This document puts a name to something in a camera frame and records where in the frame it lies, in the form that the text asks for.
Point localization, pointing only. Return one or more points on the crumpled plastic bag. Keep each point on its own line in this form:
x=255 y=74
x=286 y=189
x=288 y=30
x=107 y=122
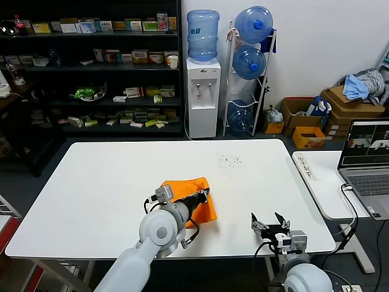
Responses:
x=275 y=115

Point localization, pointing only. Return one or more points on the flat white medicine box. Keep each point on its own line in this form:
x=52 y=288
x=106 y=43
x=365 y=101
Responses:
x=112 y=123
x=86 y=62
x=120 y=99

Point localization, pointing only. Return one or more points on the black folded tripod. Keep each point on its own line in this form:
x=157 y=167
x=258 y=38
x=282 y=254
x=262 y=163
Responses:
x=267 y=89

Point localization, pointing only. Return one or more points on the red white upright box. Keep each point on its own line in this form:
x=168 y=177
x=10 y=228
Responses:
x=98 y=56

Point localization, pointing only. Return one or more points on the pale green medicine box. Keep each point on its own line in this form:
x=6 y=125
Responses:
x=26 y=59
x=12 y=60

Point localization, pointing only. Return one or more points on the yellow green medicine box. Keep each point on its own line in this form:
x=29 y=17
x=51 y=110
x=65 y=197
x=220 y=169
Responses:
x=153 y=92
x=42 y=29

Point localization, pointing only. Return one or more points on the grey laptop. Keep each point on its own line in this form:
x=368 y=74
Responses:
x=367 y=182

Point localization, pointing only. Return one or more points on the blue water jug with label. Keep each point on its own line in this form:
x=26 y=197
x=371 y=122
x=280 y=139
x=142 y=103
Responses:
x=202 y=37

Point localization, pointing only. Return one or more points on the dark blue bottle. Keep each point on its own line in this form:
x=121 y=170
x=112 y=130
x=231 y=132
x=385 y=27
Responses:
x=55 y=60

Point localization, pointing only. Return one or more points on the light blue garment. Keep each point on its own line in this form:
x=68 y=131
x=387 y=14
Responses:
x=354 y=87

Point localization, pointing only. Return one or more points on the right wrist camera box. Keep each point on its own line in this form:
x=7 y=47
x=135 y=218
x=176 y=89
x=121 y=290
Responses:
x=299 y=241

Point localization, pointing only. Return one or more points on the purple bottle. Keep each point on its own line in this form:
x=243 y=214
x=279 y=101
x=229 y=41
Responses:
x=11 y=69

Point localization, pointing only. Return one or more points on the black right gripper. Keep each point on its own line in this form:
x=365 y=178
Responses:
x=276 y=231

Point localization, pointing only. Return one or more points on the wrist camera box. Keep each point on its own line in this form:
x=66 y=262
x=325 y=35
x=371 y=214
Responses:
x=299 y=241
x=165 y=194

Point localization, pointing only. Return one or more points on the blue white bag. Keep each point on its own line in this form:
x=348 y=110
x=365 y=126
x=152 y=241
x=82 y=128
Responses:
x=319 y=107

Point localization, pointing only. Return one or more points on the glass pot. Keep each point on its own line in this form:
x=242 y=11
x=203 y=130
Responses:
x=7 y=29

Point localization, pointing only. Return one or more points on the yellow brown medicine box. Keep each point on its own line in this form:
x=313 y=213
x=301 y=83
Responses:
x=140 y=58

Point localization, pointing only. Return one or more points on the white side table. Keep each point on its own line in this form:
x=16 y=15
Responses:
x=325 y=194

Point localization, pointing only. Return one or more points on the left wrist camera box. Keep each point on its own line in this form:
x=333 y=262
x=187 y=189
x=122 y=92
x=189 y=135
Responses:
x=165 y=194

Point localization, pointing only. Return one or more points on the white power strip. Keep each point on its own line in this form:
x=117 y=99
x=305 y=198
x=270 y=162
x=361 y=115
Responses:
x=352 y=288

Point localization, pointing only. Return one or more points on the yellow cardboard box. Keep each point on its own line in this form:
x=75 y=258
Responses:
x=309 y=143

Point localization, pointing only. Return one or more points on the beige cloth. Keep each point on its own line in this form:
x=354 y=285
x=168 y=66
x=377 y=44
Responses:
x=230 y=34

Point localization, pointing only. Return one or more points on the white red flat box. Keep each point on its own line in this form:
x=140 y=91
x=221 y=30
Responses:
x=137 y=125

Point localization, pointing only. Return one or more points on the white tray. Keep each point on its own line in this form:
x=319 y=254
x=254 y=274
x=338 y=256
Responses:
x=40 y=61

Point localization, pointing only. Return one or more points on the tall colourful box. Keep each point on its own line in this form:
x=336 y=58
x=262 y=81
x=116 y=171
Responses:
x=163 y=22

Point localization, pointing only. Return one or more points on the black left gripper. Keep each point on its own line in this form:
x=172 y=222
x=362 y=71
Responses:
x=196 y=201

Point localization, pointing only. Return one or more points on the blue white medicine box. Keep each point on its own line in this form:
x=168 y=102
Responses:
x=86 y=27

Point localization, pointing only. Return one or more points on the open cardboard box red rim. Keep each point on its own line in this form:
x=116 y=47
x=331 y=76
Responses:
x=297 y=122

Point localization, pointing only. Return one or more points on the black shelf unit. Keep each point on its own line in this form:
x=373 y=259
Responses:
x=91 y=43

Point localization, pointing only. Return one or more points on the yellow red medicine box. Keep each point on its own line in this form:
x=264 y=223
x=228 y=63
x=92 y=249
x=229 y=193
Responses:
x=156 y=58

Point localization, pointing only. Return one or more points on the green white medicine box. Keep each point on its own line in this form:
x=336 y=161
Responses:
x=134 y=26

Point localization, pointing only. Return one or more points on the white paper cup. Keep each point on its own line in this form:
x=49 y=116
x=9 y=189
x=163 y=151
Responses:
x=173 y=63

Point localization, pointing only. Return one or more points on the stacked flat cardboard boxes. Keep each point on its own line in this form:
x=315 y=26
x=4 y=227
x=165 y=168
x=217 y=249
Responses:
x=338 y=128

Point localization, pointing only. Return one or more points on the orange blue medicine box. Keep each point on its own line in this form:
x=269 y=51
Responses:
x=111 y=58

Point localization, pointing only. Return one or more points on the orange t-shirt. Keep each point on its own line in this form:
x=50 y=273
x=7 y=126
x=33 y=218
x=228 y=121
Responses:
x=208 y=213

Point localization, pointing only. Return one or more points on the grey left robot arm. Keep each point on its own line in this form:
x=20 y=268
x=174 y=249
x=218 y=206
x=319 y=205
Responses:
x=158 y=234

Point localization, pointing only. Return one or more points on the small brown cardboard box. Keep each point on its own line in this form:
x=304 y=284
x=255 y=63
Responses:
x=274 y=129

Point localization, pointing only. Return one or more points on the white appliance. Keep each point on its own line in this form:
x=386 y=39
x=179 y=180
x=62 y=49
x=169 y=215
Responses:
x=4 y=89

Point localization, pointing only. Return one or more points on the cola bottle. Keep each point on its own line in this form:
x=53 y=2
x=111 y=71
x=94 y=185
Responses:
x=20 y=28

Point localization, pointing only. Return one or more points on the teal medicine box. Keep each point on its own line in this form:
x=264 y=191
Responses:
x=105 y=27

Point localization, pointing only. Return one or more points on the large brown cardboard box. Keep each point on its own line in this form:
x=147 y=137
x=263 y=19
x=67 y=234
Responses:
x=341 y=107

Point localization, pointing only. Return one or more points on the grey striped garment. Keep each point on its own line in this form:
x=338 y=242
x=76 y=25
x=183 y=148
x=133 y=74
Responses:
x=376 y=82

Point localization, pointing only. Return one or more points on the lime medicine box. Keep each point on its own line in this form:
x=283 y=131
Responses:
x=91 y=124
x=152 y=123

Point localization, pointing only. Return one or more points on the red white medicine box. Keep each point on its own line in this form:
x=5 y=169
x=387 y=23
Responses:
x=133 y=93

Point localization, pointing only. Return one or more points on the white water dispenser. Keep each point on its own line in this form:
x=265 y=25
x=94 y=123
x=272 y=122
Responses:
x=202 y=122

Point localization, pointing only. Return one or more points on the bowl of green packets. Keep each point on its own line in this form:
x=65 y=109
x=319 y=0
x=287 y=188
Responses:
x=86 y=93

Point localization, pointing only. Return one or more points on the small green white box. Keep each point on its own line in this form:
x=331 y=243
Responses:
x=158 y=100

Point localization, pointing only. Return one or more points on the handwritten paper label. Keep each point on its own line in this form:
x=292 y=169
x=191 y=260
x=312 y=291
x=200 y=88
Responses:
x=307 y=168

